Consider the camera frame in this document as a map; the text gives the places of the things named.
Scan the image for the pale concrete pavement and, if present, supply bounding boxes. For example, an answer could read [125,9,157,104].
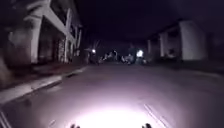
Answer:
[0,65,88,105]

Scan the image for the pale building with balconies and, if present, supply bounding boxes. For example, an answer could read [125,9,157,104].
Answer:
[0,0,84,69]

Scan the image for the grey asphalt road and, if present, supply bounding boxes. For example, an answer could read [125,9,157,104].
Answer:
[0,62,224,128]

